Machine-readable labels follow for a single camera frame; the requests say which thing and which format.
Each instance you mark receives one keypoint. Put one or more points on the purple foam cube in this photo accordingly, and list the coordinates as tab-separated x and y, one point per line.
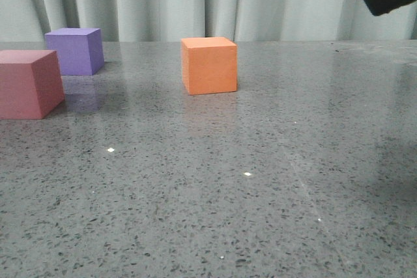
79	50

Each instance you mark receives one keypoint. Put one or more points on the pink foam cube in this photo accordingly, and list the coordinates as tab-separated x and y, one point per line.
31	84

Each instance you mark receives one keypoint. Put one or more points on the orange foam cube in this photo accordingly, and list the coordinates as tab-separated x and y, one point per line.
209	65

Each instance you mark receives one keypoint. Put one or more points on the pale grey-green curtain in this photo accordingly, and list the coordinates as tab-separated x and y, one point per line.
241	20

